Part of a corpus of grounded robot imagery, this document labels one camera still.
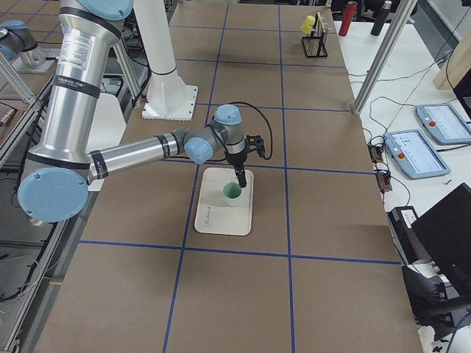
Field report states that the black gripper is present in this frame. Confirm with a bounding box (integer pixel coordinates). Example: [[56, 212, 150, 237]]
[[226, 151, 247, 188]]

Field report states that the light green cup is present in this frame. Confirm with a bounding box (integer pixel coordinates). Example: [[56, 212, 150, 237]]
[[222, 182, 242, 207]]

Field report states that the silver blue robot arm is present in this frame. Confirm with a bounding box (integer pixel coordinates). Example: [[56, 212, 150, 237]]
[[18, 1, 247, 223]]

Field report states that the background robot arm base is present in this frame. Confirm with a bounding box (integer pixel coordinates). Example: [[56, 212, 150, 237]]
[[1, 20, 60, 74]]

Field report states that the white plastic tray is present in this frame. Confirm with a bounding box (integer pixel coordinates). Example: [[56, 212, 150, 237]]
[[194, 168, 254, 236]]

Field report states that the yellow cup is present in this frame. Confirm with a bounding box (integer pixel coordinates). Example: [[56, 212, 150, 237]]
[[300, 15, 316, 35]]

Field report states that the white plastic chair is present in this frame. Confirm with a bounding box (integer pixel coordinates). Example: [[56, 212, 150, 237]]
[[86, 91, 128, 193]]

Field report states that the orange circuit board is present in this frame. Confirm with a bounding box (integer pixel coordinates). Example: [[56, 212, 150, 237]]
[[367, 143, 392, 194]]

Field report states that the near teach pendant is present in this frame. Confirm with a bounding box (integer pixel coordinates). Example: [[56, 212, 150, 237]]
[[383, 129, 451, 179]]

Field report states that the teach pendant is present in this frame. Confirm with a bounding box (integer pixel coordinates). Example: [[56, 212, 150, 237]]
[[415, 103, 470, 145], [383, 129, 451, 179]]

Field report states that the black box with label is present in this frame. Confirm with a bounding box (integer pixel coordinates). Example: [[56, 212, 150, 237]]
[[386, 206, 434, 265]]

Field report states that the red bottle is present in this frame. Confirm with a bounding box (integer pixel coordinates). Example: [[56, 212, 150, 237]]
[[339, 1, 358, 37]]

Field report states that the far teach pendant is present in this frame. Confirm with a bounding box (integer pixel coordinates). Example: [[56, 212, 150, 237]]
[[415, 103, 470, 145]]

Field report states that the black bottle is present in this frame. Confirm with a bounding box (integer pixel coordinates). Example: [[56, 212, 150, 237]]
[[370, 0, 392, 36]]

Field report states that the black laptop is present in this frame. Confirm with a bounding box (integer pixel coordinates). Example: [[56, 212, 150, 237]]
[[412, 182, 470, 295]]

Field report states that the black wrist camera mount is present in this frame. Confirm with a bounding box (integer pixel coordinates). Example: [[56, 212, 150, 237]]
[[245, 135, 266, 158]]

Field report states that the black camera cable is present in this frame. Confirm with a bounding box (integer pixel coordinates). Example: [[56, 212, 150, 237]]
[[230, 101, 274, 160]]

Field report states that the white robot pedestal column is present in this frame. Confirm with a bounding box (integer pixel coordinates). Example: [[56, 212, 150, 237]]
[[133, 0, 198, 121]]

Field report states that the black wire cup rack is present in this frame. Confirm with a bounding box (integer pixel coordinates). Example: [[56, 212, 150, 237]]
[[301, 12, 329, 58]]

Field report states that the aluminium frame post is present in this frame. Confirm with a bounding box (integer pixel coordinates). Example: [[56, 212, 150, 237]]
[[352, 0, 417, 115]]

